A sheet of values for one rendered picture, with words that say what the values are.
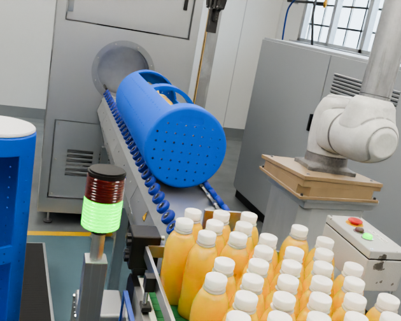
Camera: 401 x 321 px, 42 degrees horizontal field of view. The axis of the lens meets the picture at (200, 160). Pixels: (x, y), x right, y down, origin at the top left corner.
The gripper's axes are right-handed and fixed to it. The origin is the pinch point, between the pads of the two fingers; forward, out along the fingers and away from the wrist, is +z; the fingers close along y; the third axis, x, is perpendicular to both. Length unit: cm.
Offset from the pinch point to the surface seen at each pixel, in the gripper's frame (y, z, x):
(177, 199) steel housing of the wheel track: -6, 59, 5
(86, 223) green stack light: -72, 37, 63
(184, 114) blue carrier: -1.8, 30.6, 5.5
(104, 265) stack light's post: -73, 45, 59
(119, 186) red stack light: -74, 30, 59
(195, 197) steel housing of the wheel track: -5, 59, -3
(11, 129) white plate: 36, 48, 51
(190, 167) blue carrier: -2.7, 48.4, 0.3
